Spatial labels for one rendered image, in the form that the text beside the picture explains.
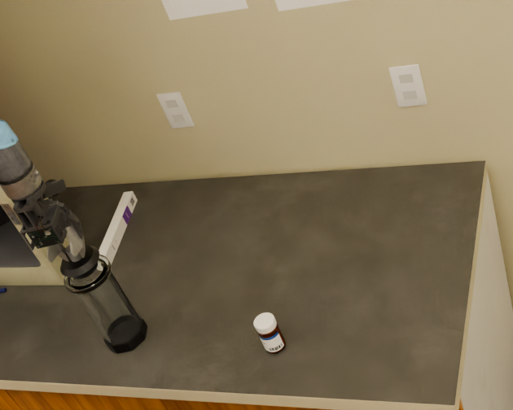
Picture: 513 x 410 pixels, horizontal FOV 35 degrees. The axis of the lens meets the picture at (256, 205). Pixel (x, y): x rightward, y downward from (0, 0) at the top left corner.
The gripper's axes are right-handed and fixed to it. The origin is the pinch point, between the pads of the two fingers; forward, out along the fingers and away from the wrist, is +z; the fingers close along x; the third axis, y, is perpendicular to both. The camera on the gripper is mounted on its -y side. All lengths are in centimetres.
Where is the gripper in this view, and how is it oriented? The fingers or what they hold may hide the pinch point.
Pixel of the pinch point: (73, 251)
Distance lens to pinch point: 179.6
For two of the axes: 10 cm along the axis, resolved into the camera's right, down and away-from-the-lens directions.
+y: -0.3, 6.5, -7.6
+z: 3.1, 7.3, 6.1
